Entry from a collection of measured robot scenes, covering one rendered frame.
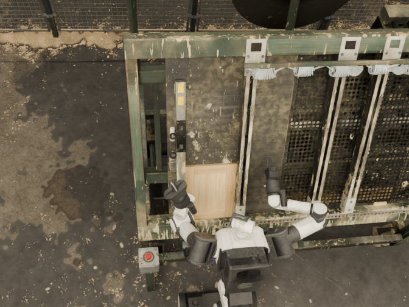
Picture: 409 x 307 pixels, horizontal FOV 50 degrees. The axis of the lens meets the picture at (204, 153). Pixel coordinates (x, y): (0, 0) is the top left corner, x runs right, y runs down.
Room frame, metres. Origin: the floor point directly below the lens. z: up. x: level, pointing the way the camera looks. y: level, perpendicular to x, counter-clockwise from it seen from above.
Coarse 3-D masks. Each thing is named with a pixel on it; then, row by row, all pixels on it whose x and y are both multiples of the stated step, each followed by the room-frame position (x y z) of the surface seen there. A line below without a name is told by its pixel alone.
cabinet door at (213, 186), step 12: (192, 168) 1.14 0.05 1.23; (204, 168) 1.16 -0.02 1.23; (216, 168) 1.17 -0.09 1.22; (228, 168) 1.19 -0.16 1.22; (192, 180) 1.10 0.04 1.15; (204, 180) 1.12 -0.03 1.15; (216, 180) 1.13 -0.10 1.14; (228, 180) 1.15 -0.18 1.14; (192, 192) 1.05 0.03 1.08; (204, 192) 1.07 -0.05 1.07; (216, 192) 1.09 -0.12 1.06; (228, 192) 1.11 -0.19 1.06; (204, 204) 1.03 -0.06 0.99; (216, 204) 1.05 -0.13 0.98; (228, 204) 1.06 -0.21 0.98; (204, 216) 0.98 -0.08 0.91; (216, 216) 1.00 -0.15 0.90; (228, 216) 1.01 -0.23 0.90
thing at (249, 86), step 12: (264, 48) 1.52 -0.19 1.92; (252, 60) 1.48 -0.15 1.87; (264, 60) 1.49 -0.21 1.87; (264, 72) 1.39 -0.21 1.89; (252, 84) 1.45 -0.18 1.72; (252, 96) 1.41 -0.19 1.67; (240, 108) 1.41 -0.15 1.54; (252, 108) 1.38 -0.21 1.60; (240, 120) 1.36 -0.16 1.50; (252, 120) 1.35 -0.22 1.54; (240, 132) 1.31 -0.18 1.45; (240, 144) 1.26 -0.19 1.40; (240, 156) 1.22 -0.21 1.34; (240, 168) 1.18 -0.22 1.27; (240, 180) 1.14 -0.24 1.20; (240, 192) 1.10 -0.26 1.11; (240, 204) 1.06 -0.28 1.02
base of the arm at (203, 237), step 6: (198, 234) 0.72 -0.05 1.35; (204, 234) 0.73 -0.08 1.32; (198, 240) 0.68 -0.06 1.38; (204, 240) 0.68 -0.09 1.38; (210, 240) 0.69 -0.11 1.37; (216, 240) 0.70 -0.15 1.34; (210, 246) 0.67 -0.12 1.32; (210, 252) 0.64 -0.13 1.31; (210, 258) 0.62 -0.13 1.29; (198, 264) 0.57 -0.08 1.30; (204, 264) 0.58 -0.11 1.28
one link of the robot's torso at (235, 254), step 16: (224, 240) 0.71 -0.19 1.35; (240, 240) 0.72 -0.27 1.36; (256, 240) 0.74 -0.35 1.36; (224, 256) 0.63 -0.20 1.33; (240, 256) 0.63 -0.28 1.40; (256, 256) 0.64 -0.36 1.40; (224, 272) 0.57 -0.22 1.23; (240, 272) 0.55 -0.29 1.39; (256, 272) 0.57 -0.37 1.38; (240, 288) 0.51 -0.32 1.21; (256, 288) 0.54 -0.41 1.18
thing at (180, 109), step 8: (176, 80) 1.39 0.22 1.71; (184, 80) 1.40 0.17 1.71; (176, 88) 1.35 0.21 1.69; (184, 88) 1.36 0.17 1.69; (176, 96) 1.33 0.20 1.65; (184, 96) 1.34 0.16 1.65; (176, 104) 1.31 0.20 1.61; (184, 104) 1.32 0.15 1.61; (176, 112) 1.28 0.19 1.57; (184, 112) 1.29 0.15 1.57; (176, 120) 1.26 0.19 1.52; (176, 128) 1.24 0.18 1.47; (176, 144) 1.20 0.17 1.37; (184, 152) 1.17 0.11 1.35; (184, 160) 1.14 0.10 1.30; (184, 168) 1.12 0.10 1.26; (184, 176) 1.09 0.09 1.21
